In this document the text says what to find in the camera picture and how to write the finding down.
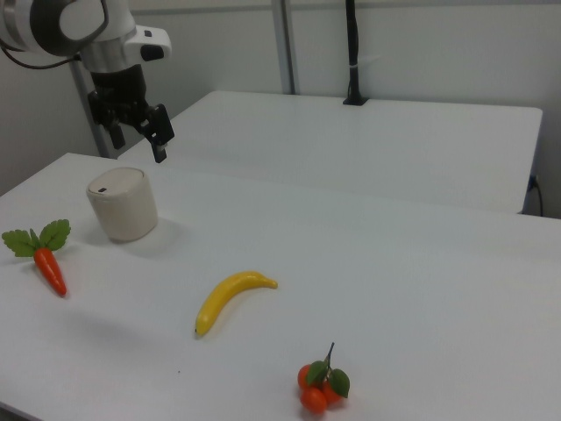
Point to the toy tangerine bunch with leaves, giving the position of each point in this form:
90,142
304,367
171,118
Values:
313,397

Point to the grey metal partition post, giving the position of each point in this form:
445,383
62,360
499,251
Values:
285,44
85,101

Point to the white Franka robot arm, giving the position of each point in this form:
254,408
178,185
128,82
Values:
114,30

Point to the beige garbage bin with lid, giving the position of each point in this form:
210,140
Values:
125,210

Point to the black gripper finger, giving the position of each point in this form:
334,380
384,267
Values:
160,127
116,136

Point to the black camera pole with base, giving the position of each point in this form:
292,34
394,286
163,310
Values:
353,52

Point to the orange toy carrot green leaves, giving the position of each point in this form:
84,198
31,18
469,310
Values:
50,267

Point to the yellow toy banana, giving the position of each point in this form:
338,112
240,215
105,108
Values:
228,291

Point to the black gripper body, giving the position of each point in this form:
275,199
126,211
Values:
120,94

